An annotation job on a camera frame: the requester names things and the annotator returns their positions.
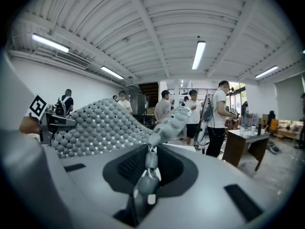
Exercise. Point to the long ceiling light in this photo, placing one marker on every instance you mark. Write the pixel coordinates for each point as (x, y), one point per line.
(266, 72)
(50, 42)
(198, 55)
(112, 72)

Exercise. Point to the black bottle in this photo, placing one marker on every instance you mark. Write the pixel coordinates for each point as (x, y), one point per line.
(259, 128)

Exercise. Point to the white roller blind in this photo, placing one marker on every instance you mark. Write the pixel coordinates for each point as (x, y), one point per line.
(289, 99)

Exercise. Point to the black staircase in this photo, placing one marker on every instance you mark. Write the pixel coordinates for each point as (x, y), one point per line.
(150, 89)

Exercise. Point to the white bottle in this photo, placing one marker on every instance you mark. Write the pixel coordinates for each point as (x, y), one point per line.
(253, 130)

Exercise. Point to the black mezzanine railing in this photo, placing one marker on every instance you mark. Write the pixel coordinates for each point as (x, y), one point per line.
(202, 91)

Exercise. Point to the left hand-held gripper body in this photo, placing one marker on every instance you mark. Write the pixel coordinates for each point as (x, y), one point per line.
(46, 128)

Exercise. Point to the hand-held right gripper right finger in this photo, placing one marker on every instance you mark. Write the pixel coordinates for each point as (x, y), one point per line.
(202, 194)

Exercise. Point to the grey perforated bath mat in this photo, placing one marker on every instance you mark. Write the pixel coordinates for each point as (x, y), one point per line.
(107, 128)

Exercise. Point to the clear cup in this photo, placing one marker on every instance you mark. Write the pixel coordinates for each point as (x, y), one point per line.
(242, 130)

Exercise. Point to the ceiling air vent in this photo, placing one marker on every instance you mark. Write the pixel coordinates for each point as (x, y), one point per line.
(71, 59)

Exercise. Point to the person's left forearm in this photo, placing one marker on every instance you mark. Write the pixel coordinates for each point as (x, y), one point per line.
(28, 125)

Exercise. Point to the tall black cabinet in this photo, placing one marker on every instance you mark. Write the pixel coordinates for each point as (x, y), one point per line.
(143, 104)

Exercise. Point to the dark brown desk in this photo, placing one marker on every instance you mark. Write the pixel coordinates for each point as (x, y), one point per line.
(234, 147)

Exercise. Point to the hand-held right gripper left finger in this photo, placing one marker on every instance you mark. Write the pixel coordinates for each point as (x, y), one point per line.
(95, 187)

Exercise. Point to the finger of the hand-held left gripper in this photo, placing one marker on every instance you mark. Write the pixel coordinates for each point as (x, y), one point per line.
(65, 121)

